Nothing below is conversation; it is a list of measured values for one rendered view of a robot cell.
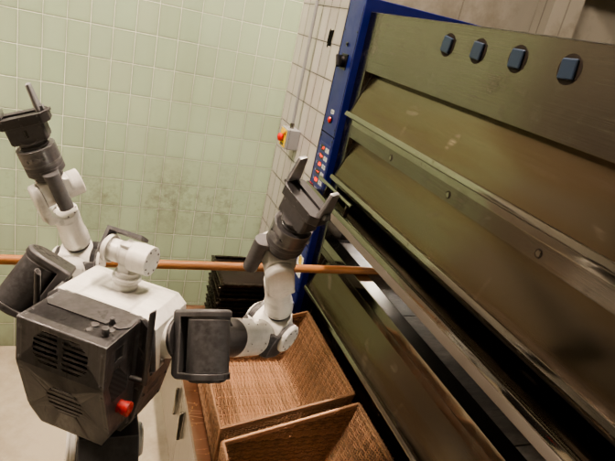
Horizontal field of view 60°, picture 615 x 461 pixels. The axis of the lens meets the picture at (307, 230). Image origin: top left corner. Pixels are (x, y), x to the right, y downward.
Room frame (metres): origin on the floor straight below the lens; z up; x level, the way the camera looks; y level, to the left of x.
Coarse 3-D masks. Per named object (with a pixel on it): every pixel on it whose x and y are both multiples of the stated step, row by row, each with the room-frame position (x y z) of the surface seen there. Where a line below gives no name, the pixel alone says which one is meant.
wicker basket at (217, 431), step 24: (312, 336) 1.93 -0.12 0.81; (240, 360) 1.95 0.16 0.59; (264, 360) 1.99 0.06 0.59; (288, 360) 1.98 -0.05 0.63; (312, 360) 1.85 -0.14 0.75; (336, 360) 1.73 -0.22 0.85; (216, 384) 1.76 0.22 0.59; (240, 384) 1.80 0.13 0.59; (264, 384) 1.84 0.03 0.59; (288, 384) 1.87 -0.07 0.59; (312, 384) 1.77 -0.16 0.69; (336, 384) 1.66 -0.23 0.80; (216, 408) 1.46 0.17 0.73; (240, 408) 1.66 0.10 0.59; (264, 408) 1.69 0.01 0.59; (288, 408) 1.72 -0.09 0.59; (312, 408) 1.50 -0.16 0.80; (336, 408) 1.54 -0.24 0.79; (216, 432) 1.40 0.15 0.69; (240, 432) 1.40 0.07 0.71; (216, 456) 1.38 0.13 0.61
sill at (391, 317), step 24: (336, 240) 2.14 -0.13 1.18; (360, 288) 1.76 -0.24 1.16; (384, 312) 1.59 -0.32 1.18; (408, 336) 1.46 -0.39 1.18; (432, 360) 1.35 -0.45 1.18; (432, 384) 1.28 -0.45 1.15; (456, 384) 1.26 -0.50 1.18; (456, 408) 1.18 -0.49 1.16; (480, 408) 1.18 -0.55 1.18; (480, 432) 1.09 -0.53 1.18; (504, 456) 1.01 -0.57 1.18
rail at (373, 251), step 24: (336, 216) 1.75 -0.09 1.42; (360, 240) 1.56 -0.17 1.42; (384, 264) 1.40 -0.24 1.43; (408, 288) 1.27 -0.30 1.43; (432, 312) 1.16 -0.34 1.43; (456, 336) 1.07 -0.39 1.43; (480, 360) 0.99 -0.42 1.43; (504, 384) 0.92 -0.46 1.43; (528, 408) 0.86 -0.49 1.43; (552, 432) 0.80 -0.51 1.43; (576, 456) 0.75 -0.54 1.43
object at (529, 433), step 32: (352, 224) 1.74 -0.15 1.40; (384, 256) 1.52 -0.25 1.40; (416, 288) 1.34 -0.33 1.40; (448, 320) 1.19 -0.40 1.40; (480, 352) 1.07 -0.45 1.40; (512, 352) 1.14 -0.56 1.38; (480, 384) 0.96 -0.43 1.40; (512, 384) 0.97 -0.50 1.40; (544, 384) 1.03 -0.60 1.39; (512, 416) 0.86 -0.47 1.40; (544, 416) 0.88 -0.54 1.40; (576, 416) 0.93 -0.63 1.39; (544, 448) 0.79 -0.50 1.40; (576, 448) 0.81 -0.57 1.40; (608, 448) 0.85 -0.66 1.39
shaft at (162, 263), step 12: (12, 264) 1.36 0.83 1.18; (108, 264) 1.46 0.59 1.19; (168, 264) 1.54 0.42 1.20; (180, 264) 1.56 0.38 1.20; (192, 264) 1.57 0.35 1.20; (204, 264) 1.59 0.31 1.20; (216, 264) 1.61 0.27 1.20; (228, 264) 1.62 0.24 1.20; (240, 264) 1.64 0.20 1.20; (300, 264) 1.74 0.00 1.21; (312, 264) 1.77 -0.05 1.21
